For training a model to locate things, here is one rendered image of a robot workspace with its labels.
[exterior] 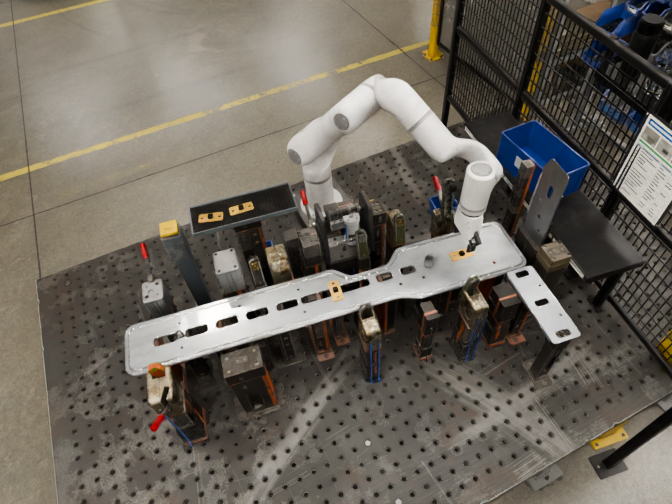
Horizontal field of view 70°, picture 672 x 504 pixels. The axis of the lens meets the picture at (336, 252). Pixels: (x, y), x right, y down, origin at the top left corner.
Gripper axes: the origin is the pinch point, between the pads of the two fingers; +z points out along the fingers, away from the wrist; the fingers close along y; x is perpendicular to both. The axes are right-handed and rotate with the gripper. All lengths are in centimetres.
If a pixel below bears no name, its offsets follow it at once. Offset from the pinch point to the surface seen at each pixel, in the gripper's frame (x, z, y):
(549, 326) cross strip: 12.7, 8.0, 35.3
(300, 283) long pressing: -57, 9, -7
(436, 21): 126, 75, -280
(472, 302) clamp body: -7.5, 3.7, 21.8
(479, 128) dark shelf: 37, 5, -58
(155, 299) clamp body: -105, 3, -13
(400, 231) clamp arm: -17.5, 4.3, -14.1
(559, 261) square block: 26.4, 2.9, 17.0
